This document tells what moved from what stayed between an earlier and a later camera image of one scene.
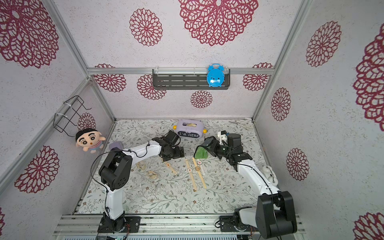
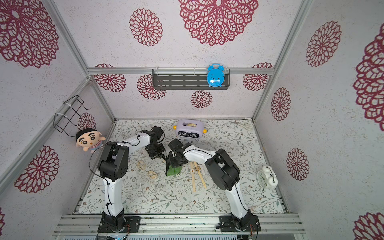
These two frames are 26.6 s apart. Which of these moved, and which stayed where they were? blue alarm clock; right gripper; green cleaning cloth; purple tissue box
Moved: right gripper; green cleaning cloth
Stayed: blue alarm clock; purple tissue box
